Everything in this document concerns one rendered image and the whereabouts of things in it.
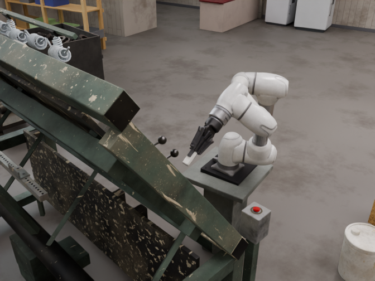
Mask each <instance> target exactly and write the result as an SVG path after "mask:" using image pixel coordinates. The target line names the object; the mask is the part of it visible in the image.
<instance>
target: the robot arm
mask: <svg viewBox="0 0 375 281"><path fill-rule="evenodd" d="M288 87H289V81H288V80H287V79H285V78H284V77H282V76H279V75H276V74H270V73H265V72H239V73H237V74H235V75H234V76H233V78H232V80H231V84H230V85H229V86H228V87H227V88H226V89H225V90H224V91H223V92H222V94H221V95H220V97H219V98H218V100H217V103H216V105H215V106H214V108H213V109H212V111H211V112H210V113H209V118H208V119H207V120H206V122H205V125H204V126H203V127H202V126H199V127H198V131H197V133H196V135H195V137H194V138H193V140H192V142H191V144H190V149H191V150H190V152H189V153H188V154H187V156H186V157H185V159H184V160H183V164H185V165H187V166H189V164H190V163H191V161H192V160H193V159H194V158H195V156H196V155H197V154H198V155H201V154H202V153H203V152H204V151H205V150H206V149H207V148H208V147H209V146H210V145H211V144H213V143H214V141H213V137H214V134H215V133H218V132H219V131H220V130H221V128H222V127H224V126H225V125H226V124H227V122H228V121H229V120H230V118H231V117H233V118H235V119H237V120H238V121H240V122H241V123H242V124H243V125H244V126H245V127H246V128H248V129H249V130H250V131H252V132H253V137H251V138H250V139H249V141H246V140H244V139H242V137H241V136H240V135H239V134H238V133H235V132H228V133H226V134H225V135H224V136H223V137H222V140H221V141H220V144H219V149H218V157H213V161H214V162H216V164H214V165H212V166H211V168H212V169H215V170H217V171H220V172H222V173H224V174H226V175H228V176H229V177H233V176H234V174H236V173H237V172H238V171H239V170H240V169H242V168H244V164H241V163H242V162H244V163H248V164H254V165H259V166H266V165H270V164H272V163H274V162H275V160H276V156H277V150H276V148H275V146H274V145H272V144H271V141H270V140H269V137H270V136H271V135H272V134H273V132H274V131H275V130H276V129H277V123H276V121H275V119H274V118H273V117H272V116H273V110H274V106H275V103H277V101H278V100H279V99H282V98H284V97H286V95H287V94H288ZM251 95H255V96H256V98H257V100H258V103H257V102H256V101H255V100H254V99H253V98H252V97H251Z"/></svg>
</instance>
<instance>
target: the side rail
mask: <svg viewBox="0 0 375 281"><path fill-rule="evenodd" d="M99 144H100V145H101V146H102V147H103V148H105V149H106V150H107V151H108V152H109V153H110V154H112V155H113V156H114V157H115V158H116V159H117V160H119V161H120V162H121V163H122V164H123V165H125V166H126V167H127V168H128V169H129V170H130V171H132V172H133V173H134V174H135V175H136V176H137V177H139V178H140V179H141V180H142V181H143V182H144V183H145V184H147V185H148V186H149V187H150V188H152V189H153V190H154V191H155V192H156V193H157V194H159V195H160V196H161V197H162V198H163V199H164V200H166V201H167V202H168V203H169V204H170V205H171V206H172V207H174V208H175V209H176V210H178V212H179V213H181V214H182V215H183V216H185V217H186V218H187V219H188V220H189V221H190V222H191V223H193V224H194V225H195V226H196V227H197V228H198V229H199V230H201V231H202V232H203V233H204V234H205V235H206V236H208V237H209V238H210V239H212V241H214V242H215V243H216V244H217V245H218V246H220V247H221V248H222V249H223V250H225V251H226V252H228V253H229V254H231V253H232V251H233V249H234V248H235V246H236V245H237V244H238V242H239V241H240V239H241V237H242V236H241V235H240V234H239V232H238V231H237V230H236V229H235V228H234V227H233V226H232V225H231V224H230V223H229V222H228V221H227V220H226V219H225V218H224V217H223V216H222V215H221V214H220V213H219V212H218V211H217V210H216V209H215V208H214V207H213V206H212V205H211V203H210V202H209V201H208V200H207V199H206V198H205V197H204V196H203V195H202V194H201V193H200V192H199V191H198V190H197V189H196V188H195V187H194V186H193V185H192V184H191V183H190V182H189V181H188V180H187V179H186V178H185V177H184V175H183V174H182V173H181V172H180V171H179V170H178V169H177V168H176V167H175V166H174V165H173V164H172V163H171V162H170V161H169V160H168V159H167V158H166V157H165V156H164V155H163V154H162V153H161V152H160V151H159V150H158V149H157V147H156V146H155V145H154V144H153V143H152V142H151V141H150V140H149V139H148V138H147V137H146V136H145V135H144V134H143V133H142V132H141V131H140V130H139V129H138V128H137V127H136V126H135V125H134V124H133V123H132V122H131V121H130V123H129V124H128V125H127V126H126V128H125V129H124V130H123V132H121V133H120V132H118V131H116V130H114V129H113V128H111V127H110V128H109V129H108V131H107V132H106V134H105V135H104V136H103V137H102V138H101V140H100V141H99Z"/></svg>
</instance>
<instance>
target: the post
mask: <svg viewBox="0 0 375 281"><path fill-rule="evenodd" d="M246 241H247V242H248V243H249V245H248V246H247V248H246V250H245V253H244V264H243V274H242V281H255V277H256V268H257V259H258V251H259V243H258V244H256V245H255V244H254V243H252V242H250V241H249V240H247V239H246Z"/></svg>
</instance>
